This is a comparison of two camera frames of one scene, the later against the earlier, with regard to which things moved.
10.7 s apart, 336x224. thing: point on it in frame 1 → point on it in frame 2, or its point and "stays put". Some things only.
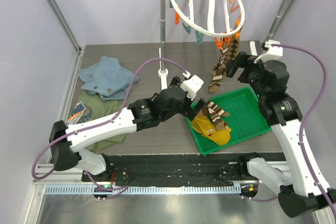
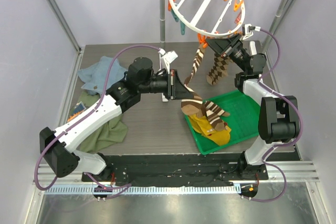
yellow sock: x=203 y=125 stays put
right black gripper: x=243 y=67 → x=226 y=48
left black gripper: x=189 y=113 → x=175 y=88
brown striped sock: x=217 y=78 → x=192 y=102
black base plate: x=170 y=170 stays put
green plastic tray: x=247 y=119 stays put
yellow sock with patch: x=221 y=137 stays put
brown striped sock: x=216 y=113 stays put
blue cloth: x=107 y=79 stays put
